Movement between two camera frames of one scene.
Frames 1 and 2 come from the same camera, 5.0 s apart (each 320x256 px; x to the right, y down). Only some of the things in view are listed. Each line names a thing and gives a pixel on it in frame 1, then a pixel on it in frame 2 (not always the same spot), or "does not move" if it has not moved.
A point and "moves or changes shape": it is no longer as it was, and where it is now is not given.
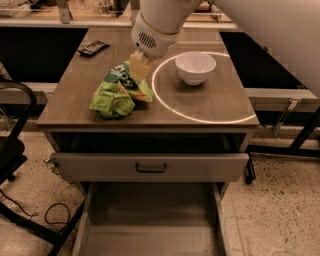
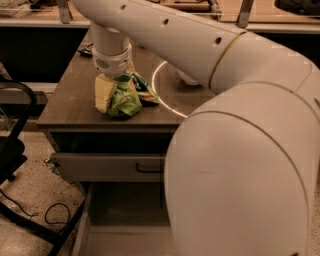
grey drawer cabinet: x=159 y=175 does not move
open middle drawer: x=151 y=219 does not move
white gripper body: x=154 y=39 -> x=112 y=63
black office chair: x=12 y=156 does not move
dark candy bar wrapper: x=92 y=48 does not move
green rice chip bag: x=115 y=97 moves or changes shape
